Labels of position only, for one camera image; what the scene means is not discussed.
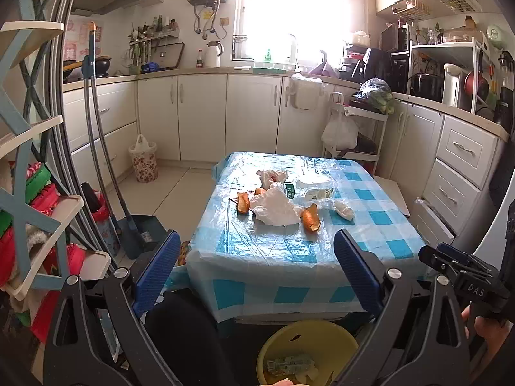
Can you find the dark teal dustpan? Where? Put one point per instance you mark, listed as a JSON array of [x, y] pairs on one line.
[[140, 234]]

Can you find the clear plastic water bottle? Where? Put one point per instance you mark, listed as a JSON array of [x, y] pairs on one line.
[[310, 187]]

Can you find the bag of green vegetables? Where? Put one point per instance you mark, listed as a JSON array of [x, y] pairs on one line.
[[377, 94]]

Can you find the white bag hanging on cart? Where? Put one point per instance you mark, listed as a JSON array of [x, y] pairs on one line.
[[341, 132]]

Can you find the white thermos jug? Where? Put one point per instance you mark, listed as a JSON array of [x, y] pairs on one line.
[[213, 54]]

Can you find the hanging white cabinet bin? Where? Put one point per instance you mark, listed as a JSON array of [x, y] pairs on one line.
[[304, 92]]

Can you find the floral waste basket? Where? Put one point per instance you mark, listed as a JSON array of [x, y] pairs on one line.
[[143, 157]]

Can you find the curled orange peel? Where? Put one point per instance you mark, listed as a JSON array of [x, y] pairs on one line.
[[311, 219]]

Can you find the blue checkered plastic tablecloth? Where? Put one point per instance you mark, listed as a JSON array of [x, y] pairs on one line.
[[241, 267]]

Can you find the white metal counter rack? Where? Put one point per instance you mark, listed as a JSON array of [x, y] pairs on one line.
[[467, 71]]

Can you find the black wok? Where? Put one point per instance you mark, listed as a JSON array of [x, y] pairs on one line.
[[102, 66]]

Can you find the person's right hand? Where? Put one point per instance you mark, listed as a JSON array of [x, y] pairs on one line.
[[496, 366]]

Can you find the large white plastic bag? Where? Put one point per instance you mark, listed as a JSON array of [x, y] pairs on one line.
[[274, 208]]

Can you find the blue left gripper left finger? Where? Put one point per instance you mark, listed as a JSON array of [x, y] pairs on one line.
[[152, 269]]

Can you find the orange peel with stem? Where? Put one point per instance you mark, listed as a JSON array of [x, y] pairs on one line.
[[242, 203]]

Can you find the crumpled white tissue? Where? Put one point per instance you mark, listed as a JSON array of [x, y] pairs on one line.
[[343, 210]]

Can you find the red bag floor bin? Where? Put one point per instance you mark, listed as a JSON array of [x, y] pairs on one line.
[[102, 217]]

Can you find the white blue storage shelf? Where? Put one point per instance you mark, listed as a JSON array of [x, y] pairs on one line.
[[41, 199]]

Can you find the crumpled bag with red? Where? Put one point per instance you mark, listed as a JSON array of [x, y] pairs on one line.
[[270, 177]]

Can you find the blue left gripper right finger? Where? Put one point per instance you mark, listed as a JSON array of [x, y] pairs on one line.
[[360, 275]]

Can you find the green snack wrapper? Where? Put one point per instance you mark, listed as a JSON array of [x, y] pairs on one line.
[[300, 364]]

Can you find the white rolling cart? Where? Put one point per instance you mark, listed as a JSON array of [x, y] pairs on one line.
[[372, 128]]

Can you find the utensil wall rack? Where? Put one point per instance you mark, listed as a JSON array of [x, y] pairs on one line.
[[155, 46]]

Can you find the yellow trash bin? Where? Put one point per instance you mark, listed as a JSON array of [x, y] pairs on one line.
[[329, 345]]

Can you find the black microwave oven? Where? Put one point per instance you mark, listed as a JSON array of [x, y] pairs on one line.
[[395, 38]]

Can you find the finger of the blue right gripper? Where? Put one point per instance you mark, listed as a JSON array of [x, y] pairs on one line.
[[431, 258], [451, 254]]

